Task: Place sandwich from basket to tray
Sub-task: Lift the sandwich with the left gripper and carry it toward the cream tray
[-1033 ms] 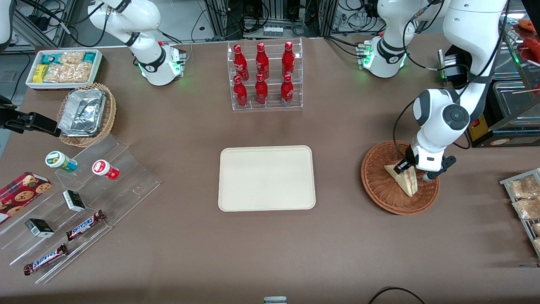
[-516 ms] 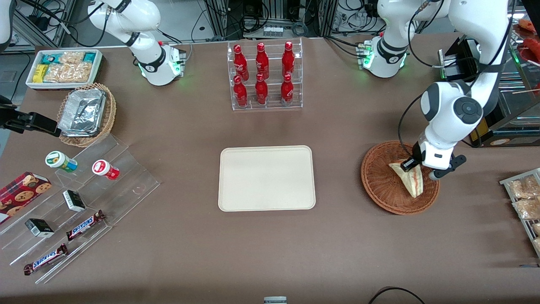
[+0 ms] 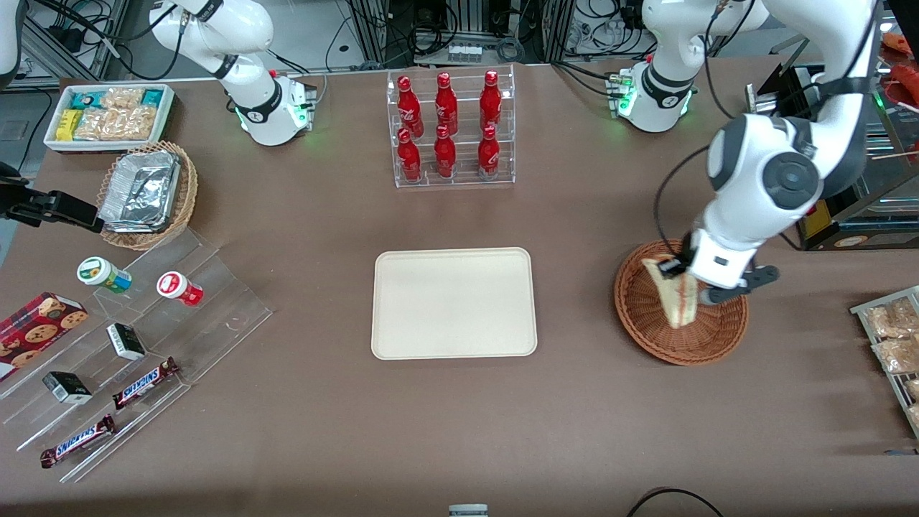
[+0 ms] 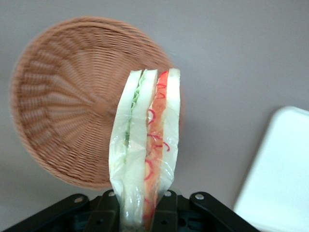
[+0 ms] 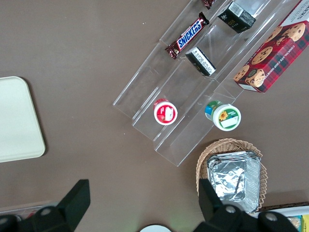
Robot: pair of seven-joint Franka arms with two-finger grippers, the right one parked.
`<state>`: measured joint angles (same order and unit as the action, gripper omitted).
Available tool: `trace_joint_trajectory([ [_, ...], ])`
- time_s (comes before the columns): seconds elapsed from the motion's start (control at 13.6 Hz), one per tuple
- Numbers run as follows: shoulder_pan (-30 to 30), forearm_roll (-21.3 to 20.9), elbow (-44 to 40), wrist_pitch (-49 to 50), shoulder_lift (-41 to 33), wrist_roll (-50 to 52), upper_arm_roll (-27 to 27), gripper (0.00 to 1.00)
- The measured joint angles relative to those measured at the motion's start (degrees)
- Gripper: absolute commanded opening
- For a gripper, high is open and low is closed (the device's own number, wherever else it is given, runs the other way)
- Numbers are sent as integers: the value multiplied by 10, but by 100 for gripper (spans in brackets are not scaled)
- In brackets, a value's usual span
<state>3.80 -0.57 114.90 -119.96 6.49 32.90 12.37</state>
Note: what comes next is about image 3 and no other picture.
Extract small black box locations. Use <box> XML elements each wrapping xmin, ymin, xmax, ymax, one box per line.
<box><xmin>106</xmin><ymin>322</ymin><xmax>147</xmax><ymax>362</ymax></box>
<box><xmin>42</xmin><ymin>371</ymin><xmax>94</xmax><ymax>405</ymax></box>

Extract grey wire tray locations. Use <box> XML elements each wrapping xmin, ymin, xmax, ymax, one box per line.
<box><xmin>849</xmin><ymin>285</ymin><xmax>919</xmax><ymax>441</ymax></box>

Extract black floor cable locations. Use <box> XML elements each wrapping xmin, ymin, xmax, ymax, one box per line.
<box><xmin>625</xmin><ymin>488</ymin><xmax>727</xmax><ymax>517</ymax></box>

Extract red cookie box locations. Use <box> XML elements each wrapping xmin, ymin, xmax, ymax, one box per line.
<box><xmin>0</xmin><ymin>291</ymin><xmax>90</xmax><ymax>383</ymax></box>

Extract stacked aluminium foil trays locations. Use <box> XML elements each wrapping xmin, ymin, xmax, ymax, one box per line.
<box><xmin>98</xmin><ymin>149</ymin><xmax>182</xmax><ymax>234</ymax></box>

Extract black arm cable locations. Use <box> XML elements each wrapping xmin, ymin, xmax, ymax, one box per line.
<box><xmin>652</xmin><ymin>144</ymin><xmax>713</xmax><ymax>261</ymax></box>

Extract yellow snack packet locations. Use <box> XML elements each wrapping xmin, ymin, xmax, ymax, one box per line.
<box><xmin>55</xmin><ymin>108</ymin><xmax>84</xmax><ymax>143</ymax></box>

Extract red lidded cup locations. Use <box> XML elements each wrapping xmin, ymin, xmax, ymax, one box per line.
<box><xmin>156</xmin><ymin>271</ymin><xmax>205</xmax><ymax>308</ymax></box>

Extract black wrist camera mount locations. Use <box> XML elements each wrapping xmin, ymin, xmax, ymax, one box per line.
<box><xmin>699</xmin><ymin>264</ymin><xmax>781</xmax><ymax>308</ymax></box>

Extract snickers chocolate bar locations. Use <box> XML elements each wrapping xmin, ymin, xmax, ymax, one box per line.
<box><xmin>39</xmin><ymin>414</ymin><xmax>118</xmax><ymax>470</ymax></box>
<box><xmin>111</xmin><ymin>356</ymin><xmax>180</xmax><ymax>411</ymax></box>

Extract red cola bottle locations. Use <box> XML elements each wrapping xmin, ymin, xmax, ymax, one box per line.
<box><xmin>435</xmin><ymin>72</ymin><xmax>460</xmax><ymax>136</ymax></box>
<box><xmin>397</xmin><ymin>128</ymin><xmax>423</xmax><ymax>183</ymax></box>
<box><xmin>479</xmin><ymin>70</ymin><xmax>503</xmax><ymax>134</ymax></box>
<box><xmin>434</xmin><ymin>124</ymin><xmax>457</xmax><ymax>180</ymax></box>
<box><xmin>398</xmin><ymin>75</ymin><xmax>425</xmax><ymax>138</ymax></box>
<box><xmin>477</xmin><ymin>124</ymin><xmax>501</xmax><ymax>179</ymax></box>

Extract clear acrylic stepped display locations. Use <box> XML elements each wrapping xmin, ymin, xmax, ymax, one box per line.
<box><xmin>0</xmin><ymin>226</ymin><xmax>274</xmax><ymax>484</ymax></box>

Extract clear acrylic bottle rack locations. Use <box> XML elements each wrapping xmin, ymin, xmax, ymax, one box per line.
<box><xmin>386</xmin><ymin>63</ymin><xmax>516</xmax><ymax>189</ymax></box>

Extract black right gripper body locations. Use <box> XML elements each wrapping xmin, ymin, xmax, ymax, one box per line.
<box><xmin>0</xmin><ymin>163</ymin><xmax>46</xmax><ymax>225</ymax></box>

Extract clear bag beige snacks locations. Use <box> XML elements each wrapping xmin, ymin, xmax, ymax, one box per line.
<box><xmin>108</xmin><ymin>106</ymin><xmax>159</xmax><ymax>141</ymax></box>
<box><xmin>74</xmin><ymin>108</ymin><xmax>117</xmax><ymax>141</ymax></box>
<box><xmin>101</xmin><ymin>87</ymin><xmax>145</xmax><ymax>111</ymax></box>

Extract cream plastic tray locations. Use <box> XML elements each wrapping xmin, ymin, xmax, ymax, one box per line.
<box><xmin>370</xmin><ymin>247</ymin><xmax>538</xmax><ymax>360</ymax></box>

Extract white plastic bin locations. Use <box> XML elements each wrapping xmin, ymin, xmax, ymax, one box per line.
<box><xmin>43</xmin><ymin>83</ymin><xmax>177</xmax><ymax>154</ymax></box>

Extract triangular sandwich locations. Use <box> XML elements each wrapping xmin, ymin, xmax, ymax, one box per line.
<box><xmin>641</xmin><ymin>257</ymin><xmax>701</xmax><ymax>330</ymax></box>

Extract brown wicker basket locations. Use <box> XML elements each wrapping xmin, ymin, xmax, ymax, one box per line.
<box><xmin>614</xmin><ymin>238</ymin><xmax>750</xmax><ymax>367</ymax></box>

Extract black metal appliance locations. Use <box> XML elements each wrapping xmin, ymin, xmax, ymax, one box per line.
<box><xmin>744</xmin><ymin>16</ymin><xmax>919</xmax><ymax>253</ymax></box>

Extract tan wicker basket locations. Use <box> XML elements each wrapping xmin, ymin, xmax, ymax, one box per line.
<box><xmin>95</xmin><ymin>141</ymin><xmax>200</xmax><ymax>251</ymax></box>

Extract green lidded cup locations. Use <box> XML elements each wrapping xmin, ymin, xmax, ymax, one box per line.
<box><xmin>76</xmin><ymin>256</ymin><xmax>134</xmax><ymax>295</ymax></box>

